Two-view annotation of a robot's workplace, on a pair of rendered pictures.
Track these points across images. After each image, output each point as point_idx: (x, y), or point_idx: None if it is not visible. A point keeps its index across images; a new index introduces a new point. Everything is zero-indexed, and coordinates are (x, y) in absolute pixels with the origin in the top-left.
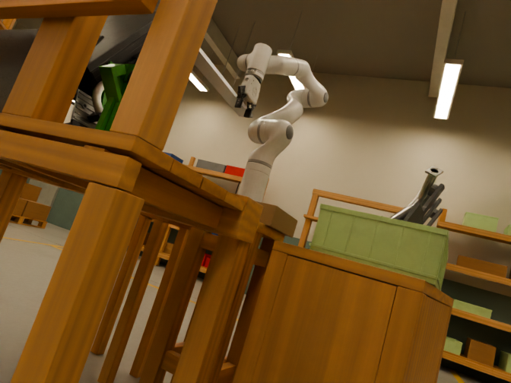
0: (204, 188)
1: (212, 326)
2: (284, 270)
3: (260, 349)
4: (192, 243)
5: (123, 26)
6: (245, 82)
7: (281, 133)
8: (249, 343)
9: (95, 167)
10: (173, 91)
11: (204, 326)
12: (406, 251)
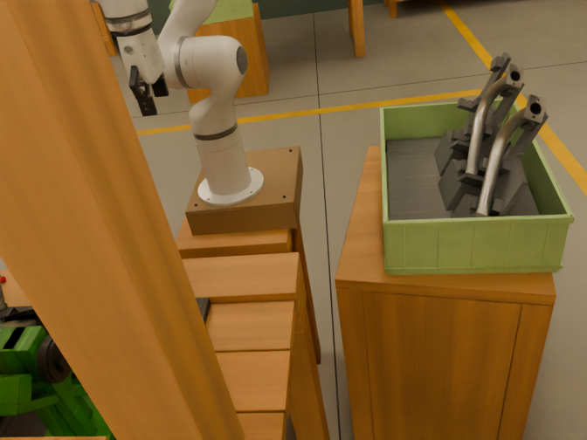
0: (288, 411)
1: (314, 394)
2: (365, 306)
3: (368, 370)
4: None
5: None
6: (130, 59)
7: (234, 79)
8: (353, 368)
9: None
10: None
11: (305, 396)
12: (519, 250)
